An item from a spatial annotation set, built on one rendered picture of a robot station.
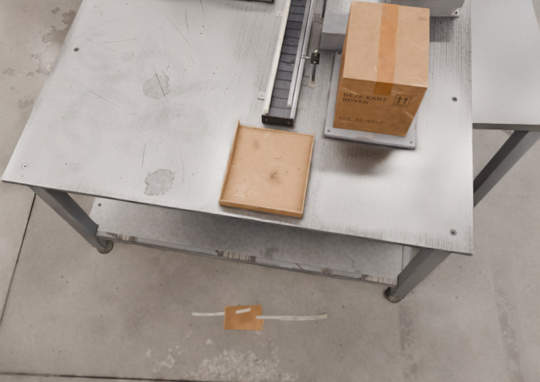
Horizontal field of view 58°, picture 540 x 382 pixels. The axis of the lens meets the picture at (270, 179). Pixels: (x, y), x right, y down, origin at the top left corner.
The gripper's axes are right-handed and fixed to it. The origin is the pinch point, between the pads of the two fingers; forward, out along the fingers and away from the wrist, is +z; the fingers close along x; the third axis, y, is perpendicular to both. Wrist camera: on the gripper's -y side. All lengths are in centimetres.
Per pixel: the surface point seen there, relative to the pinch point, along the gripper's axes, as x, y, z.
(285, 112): 45.6, -1.9, -19.8
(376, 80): 35, -28, -41
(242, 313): 134, 8, 30
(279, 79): 34.3, 2.4, -13.3
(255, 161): 63, 5, -24
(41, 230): 114, 113, 42
